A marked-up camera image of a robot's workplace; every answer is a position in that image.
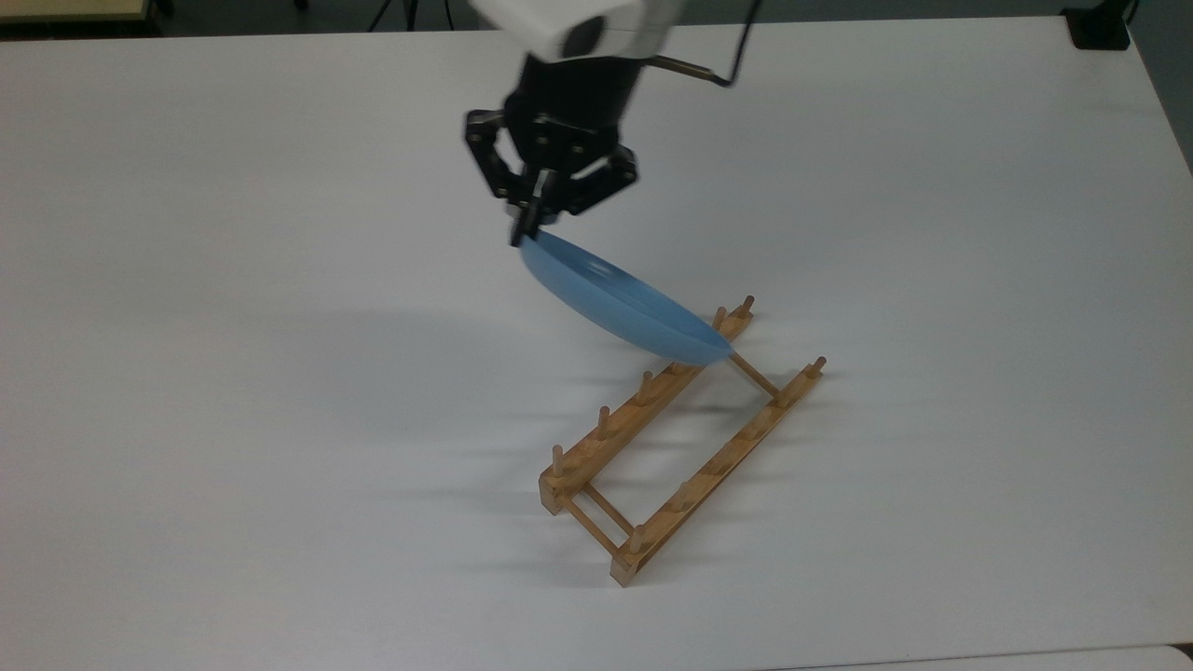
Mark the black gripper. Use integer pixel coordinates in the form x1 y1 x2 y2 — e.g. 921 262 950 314
464 53 645 249

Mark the blue round plate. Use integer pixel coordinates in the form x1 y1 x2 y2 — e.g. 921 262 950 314
518 230 735 367

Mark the wooden plate rack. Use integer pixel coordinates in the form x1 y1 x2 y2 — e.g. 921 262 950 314
538 294 829 588

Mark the black tripod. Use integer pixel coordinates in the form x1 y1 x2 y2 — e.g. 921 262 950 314
367 0 454 34

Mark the light wood desk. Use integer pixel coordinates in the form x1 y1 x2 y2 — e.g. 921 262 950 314
0 0 153 26

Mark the black stand base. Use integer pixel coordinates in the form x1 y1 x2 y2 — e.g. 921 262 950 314
1062 0 1141 51

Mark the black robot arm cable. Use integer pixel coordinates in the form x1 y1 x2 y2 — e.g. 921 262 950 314
648 0 766 90

